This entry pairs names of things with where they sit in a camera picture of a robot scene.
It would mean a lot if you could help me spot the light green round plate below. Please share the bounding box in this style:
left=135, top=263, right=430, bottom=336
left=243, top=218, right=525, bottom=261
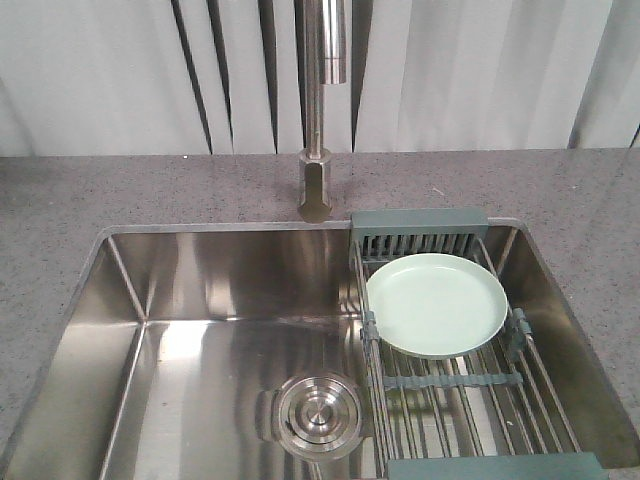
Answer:
left=366, top=253, right=508, bottom=359

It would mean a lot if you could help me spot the teal metal dish rack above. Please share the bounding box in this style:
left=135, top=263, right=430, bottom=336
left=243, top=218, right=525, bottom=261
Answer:
left=350, top=208, right=607, bottom=479

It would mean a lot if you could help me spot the stainless steel sink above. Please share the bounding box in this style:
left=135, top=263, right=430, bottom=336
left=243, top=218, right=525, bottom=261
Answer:
left=1, top=222, right=639, bottom=479

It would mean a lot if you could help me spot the round steel sink drain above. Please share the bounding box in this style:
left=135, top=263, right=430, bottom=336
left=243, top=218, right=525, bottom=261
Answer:
left=271, top=372, right=364, bottom=462

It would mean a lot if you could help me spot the stainless steel faucet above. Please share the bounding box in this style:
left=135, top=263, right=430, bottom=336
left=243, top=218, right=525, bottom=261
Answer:
left=298, top=0, right=347, bottom=224

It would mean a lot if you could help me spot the white pleated curtain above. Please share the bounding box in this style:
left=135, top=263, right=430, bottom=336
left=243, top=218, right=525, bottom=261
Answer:
left=1, top=1, right=639, bottom=156

